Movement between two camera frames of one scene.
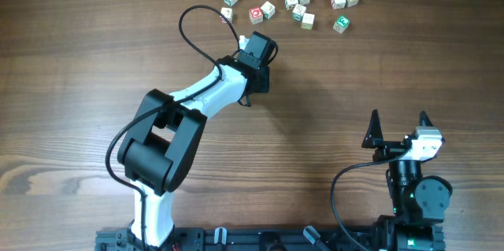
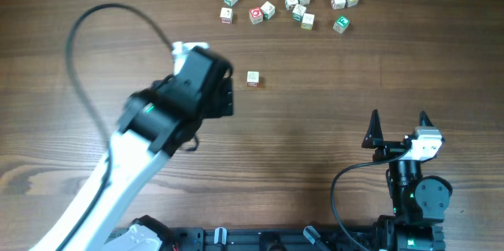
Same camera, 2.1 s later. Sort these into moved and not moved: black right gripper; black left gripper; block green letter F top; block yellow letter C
Moved: black left gripper
Not moved: black right gripper; block yellow letter C; block green letter F top
